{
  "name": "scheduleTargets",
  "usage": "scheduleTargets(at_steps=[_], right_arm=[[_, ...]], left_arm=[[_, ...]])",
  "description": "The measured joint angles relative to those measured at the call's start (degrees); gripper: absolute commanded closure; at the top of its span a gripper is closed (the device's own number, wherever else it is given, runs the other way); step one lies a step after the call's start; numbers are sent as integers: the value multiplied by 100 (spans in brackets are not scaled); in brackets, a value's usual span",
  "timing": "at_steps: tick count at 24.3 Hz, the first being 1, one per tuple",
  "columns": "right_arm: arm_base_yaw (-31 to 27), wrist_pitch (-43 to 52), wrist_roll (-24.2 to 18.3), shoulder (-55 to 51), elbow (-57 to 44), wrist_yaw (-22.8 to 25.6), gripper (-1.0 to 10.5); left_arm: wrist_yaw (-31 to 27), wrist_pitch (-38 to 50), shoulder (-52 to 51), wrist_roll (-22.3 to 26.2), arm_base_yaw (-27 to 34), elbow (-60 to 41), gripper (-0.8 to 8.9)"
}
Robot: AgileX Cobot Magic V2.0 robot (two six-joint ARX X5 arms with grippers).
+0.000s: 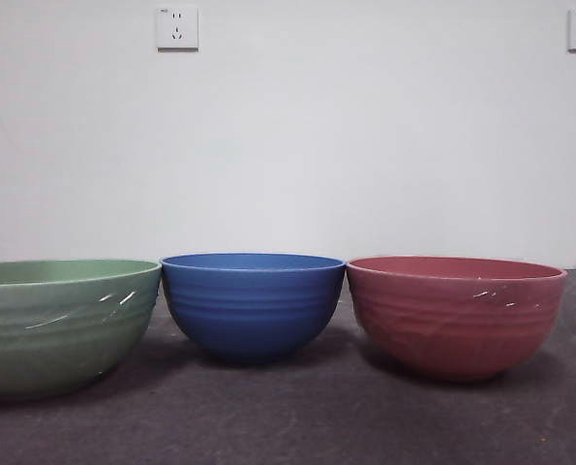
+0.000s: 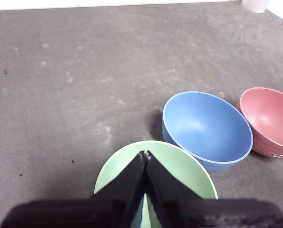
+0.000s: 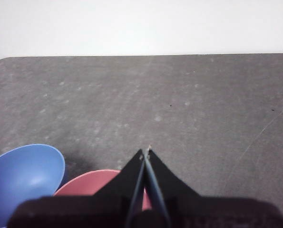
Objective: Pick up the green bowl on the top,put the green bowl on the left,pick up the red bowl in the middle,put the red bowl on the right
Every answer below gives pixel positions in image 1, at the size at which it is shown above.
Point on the red ribbed bowl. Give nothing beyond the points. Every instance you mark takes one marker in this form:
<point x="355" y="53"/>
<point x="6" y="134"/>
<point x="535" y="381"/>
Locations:
<point x="452" y="329"/>

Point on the green ribbed bowl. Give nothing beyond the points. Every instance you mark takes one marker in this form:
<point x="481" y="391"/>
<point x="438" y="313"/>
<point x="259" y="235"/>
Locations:
<point x="50" y="334"/>

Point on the blue ribbed bowl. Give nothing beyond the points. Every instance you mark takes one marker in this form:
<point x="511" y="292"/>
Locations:
<point x="251" y="315"/>

